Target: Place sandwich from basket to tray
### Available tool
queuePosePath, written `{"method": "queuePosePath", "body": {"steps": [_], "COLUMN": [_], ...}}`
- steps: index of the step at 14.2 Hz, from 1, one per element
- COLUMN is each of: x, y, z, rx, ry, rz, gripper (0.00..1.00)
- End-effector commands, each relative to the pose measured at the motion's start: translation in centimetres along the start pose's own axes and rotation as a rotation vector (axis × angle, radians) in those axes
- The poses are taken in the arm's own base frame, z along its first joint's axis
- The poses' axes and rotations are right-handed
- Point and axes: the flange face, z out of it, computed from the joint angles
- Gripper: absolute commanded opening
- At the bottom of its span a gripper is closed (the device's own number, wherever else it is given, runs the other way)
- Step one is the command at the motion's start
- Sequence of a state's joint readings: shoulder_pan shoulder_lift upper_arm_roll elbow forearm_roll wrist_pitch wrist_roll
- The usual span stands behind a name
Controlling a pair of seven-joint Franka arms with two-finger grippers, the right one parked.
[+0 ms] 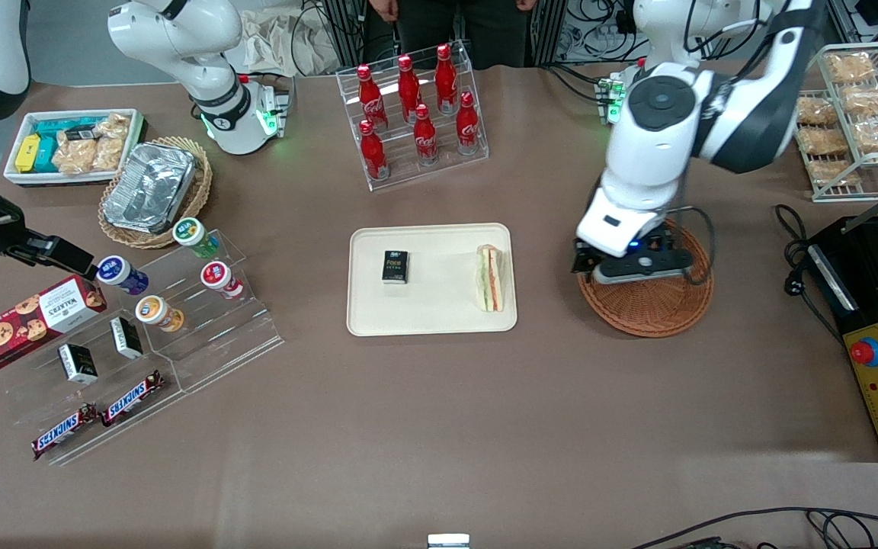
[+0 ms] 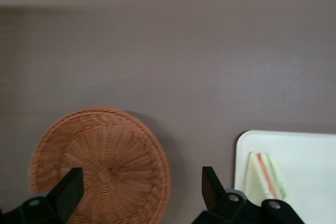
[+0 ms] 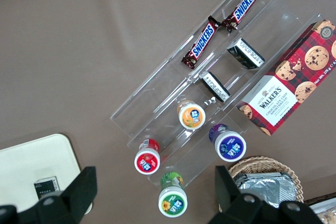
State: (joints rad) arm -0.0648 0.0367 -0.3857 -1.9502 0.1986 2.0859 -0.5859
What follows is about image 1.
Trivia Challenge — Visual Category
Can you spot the green lit connector box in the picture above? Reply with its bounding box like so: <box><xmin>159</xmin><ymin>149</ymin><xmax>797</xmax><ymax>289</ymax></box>
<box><xmin>256</xmin><ymin>82</ymin><xmax>293</xmax><ymax>140</ymax></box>
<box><xmin>598</xmin><ymin>76</ymin><xmax>627</xmax><ymax>124</ymax></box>

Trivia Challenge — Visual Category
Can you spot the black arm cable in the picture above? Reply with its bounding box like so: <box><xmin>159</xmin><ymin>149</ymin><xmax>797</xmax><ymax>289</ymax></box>
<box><xmin>668</xmin><ymin>204</ymin><xmax>716</xmax><ymax>287</ymax></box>

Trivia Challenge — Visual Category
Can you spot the red cola bottle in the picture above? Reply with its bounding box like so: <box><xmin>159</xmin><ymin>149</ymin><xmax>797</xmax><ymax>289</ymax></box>
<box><xmin>455</xmin><ymin>91</ymin><xmax>482</xmax><ymax>156</ymax></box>
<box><xmin>359</xmin><ymin>120</ymin><xmax>391</xmax><ymax>181</ymax></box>
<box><xmin>434</xmin><ymin>43</ymin><xmax>460</xmax><ymax>115</ymax></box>
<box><xmin>357</xmin><ymin>65</ymin><xmax>388</xmax><ymax>130</ymax></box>
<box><xmin>413</xmin><ymin>104</ymin><xmax>440</xmax><ymax>166</ymax></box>
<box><xmin>397</xmin><ymin>55</ymin><xmax>423</xmax><ymax>123</ymax></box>

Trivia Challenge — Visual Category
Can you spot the green lid cup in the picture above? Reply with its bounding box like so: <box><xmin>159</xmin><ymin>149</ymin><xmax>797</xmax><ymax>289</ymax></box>
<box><xmin>172</xmin><ymin>217</ymin><xmax>220</xmax><ymax>258</ymax></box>

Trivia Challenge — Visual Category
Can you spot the silver foil tray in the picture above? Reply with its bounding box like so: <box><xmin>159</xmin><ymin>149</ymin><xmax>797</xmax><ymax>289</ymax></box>
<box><xmin>104</xmin><ymin>143</ymin><xmax>197</xmax><ymax>235</ymax></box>

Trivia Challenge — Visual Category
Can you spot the white rectangular snack bin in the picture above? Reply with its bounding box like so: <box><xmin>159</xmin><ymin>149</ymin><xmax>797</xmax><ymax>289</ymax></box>
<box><xmin>3</xmin><ymin>109</ymin><xmax>146</xmax><ymax>188</ymax></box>

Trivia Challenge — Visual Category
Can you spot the teal snack box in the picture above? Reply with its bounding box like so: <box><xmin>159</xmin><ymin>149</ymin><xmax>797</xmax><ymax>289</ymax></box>
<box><xmin>31</xmin><ymin>118</ymin><xmax>98</xmax><ymax>173</ymax></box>

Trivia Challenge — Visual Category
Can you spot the light wicker basket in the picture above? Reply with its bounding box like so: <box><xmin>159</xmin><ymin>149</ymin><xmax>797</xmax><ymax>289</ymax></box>
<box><xmin>98</xmin><ymin>137</ymin><xmax>213</xmax><ymax>250</ymax></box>

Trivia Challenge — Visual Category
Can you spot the red lid cup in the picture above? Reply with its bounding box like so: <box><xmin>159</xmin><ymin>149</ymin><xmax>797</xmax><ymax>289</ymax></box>
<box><xmin>200</xmin><ymin>261</ymin><xmax>244</xmax><ymax>300</ymax></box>

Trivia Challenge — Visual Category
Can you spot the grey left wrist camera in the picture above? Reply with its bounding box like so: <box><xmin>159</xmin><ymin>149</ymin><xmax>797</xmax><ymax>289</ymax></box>
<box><xmin>594</xmin><ymin>255</ymin><xmax>696</xmax><ymax>285</ymax></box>

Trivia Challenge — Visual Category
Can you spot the black machine housing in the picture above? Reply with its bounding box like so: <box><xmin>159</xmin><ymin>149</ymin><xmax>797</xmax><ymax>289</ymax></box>
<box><xmin>805</xmin><ymin>213</ymin><xmax>878</xmax><ymax>464</ymax></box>

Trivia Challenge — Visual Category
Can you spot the triangle sandwich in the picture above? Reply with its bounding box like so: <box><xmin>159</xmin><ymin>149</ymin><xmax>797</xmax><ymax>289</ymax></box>
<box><xmin>474</xmin><ymin>244</ymin><xmax>503</xmax><ymax>313</ymax></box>

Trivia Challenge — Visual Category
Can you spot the clear rice cracker bag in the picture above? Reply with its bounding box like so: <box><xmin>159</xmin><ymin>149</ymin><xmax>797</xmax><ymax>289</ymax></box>
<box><xmin>53</xmin><ymin>139</ymin><xmax>98</xmax><ymax>175</ymax></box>
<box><xmin>93</xmin><ymin>114</ymin><xmax>132</xmax><ymax>172</ymax></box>

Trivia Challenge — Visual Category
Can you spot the clear acrylic bottle rack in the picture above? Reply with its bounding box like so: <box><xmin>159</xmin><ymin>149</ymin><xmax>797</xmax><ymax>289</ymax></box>
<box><xmin>336</xmin><ymin>40</ymin><xmax>489</xmax><ymax>191</ymax></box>

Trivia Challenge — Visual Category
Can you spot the red Walkers cookie box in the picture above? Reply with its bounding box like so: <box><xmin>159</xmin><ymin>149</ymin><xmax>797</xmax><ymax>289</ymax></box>
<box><xmin>0</xmin><ymin>274</ymin><xmax>108</xmax><ymax>374</ymax></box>

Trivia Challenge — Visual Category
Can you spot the Snickers bar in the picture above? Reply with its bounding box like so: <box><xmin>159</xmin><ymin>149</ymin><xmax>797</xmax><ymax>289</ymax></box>
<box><xmin>31</xmin><ymin>403</ymin><xmax>99</xmax><ymax>461</ymax></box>
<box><xmin>101</xmin><ymin>371</ymin><xmax>167</xmax><ymax>428</ymax></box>

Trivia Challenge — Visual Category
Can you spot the beige cloth bag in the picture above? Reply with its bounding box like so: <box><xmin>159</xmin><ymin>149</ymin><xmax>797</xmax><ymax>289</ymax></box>
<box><xmin>237</xmin><ymin>8</ymin><xmax>341</xmax><ymax>77</ymax></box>

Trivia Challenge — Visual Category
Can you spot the brown round wicker basket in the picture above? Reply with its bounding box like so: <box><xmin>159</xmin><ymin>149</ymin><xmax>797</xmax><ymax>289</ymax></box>
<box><xmin>576</xmin><ymin>217</ymin><xmax>715</xmax><ymax>339</ymax></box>

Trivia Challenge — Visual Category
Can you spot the cream plastic tray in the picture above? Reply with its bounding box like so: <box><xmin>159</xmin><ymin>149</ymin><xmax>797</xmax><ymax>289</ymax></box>
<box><xmin>346</xmin><ymin>223</ymin><xmax>518</xmax><ymax>337</ymax></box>

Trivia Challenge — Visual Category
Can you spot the black cable bundle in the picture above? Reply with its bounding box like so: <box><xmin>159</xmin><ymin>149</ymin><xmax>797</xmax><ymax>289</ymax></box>
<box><xmin>544</xmin><ymin>0</ymin><xmax>638</xmax><ymax>66</ymax></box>

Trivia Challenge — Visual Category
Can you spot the black frame post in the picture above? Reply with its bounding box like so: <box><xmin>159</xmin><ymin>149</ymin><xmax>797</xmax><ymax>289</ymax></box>
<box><xmin>322</xmin><ymin>0</ymin><xmax>367</xmax><ymax>69</ymax></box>

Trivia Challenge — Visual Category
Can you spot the small black Face box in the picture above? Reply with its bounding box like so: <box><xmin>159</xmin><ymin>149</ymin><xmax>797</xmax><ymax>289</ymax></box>
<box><xmin>381</xmin><ymin>250</ymin><xmax>410</xmax><ymax>284</ymax></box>

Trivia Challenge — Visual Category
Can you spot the small black white box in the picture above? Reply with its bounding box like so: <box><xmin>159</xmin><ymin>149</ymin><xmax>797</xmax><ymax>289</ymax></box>
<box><xmin>110</xmin><ymin>316</ymin><xmax>144</xmax><ymax>360</ymax></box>
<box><xmin>58</xmin><ymin>343</ymin><xmax>98</xmax><ymax>386</ymax></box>

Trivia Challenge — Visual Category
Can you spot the white wire rack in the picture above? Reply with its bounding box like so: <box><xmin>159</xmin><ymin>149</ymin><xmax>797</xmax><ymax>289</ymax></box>
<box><xmin>796</xmin><ymin>42</ymin><xmax>878</xmax><ymax>203</ymax></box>

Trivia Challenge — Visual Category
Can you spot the black floor cable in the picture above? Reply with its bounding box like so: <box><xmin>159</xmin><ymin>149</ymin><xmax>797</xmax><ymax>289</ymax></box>
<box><xmin>630</xmin><ymin>506</ymin><xmax>878</xmax><ymax>549</ymax></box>

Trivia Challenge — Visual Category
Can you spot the yellow snack pack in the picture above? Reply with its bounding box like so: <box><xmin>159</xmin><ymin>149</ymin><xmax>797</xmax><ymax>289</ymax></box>
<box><xmin>14</xmin><ymin>135</ymin><xmax>42</xmax><ymax>174</ymax></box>

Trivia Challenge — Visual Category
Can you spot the purple lid cup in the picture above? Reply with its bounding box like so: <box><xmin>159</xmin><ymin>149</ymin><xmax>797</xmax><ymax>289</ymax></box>
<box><xmin>96</xmin><ymin>255</ymin><xmax>150</xmax><ymax>297</ymax></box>

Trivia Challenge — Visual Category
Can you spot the orange lid cup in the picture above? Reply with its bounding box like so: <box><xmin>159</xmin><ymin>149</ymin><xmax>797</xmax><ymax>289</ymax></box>
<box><xmin>135</xmin><ymin>295</ymin><xmax>185</xmax><ymax>333</ymax></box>

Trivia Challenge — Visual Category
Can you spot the clear acrylic tiered stand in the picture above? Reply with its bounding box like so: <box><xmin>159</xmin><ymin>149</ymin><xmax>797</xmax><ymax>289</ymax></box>
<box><xmin>130</xmin><ymin>229</ymin><xmax>285</xmax><ymax>393</ymax></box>
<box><xmin>0</xmin><ymin>282</ymin><xmax>184</xmax><ymax>467</ymax></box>

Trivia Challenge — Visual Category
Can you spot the black power cable with plug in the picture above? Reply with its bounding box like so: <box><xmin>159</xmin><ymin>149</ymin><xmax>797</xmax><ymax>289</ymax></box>
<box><xmin>774</xmin><ymin>204</ymin><xmax>851</xmax><ymax>344</ymax></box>

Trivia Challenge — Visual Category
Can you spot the person in black clothes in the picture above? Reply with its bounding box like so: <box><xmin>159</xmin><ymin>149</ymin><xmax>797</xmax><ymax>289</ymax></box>
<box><xmin>363</xmin><ymin>0</ymin><xmax>533</xmax><ymax>71</ymax></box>

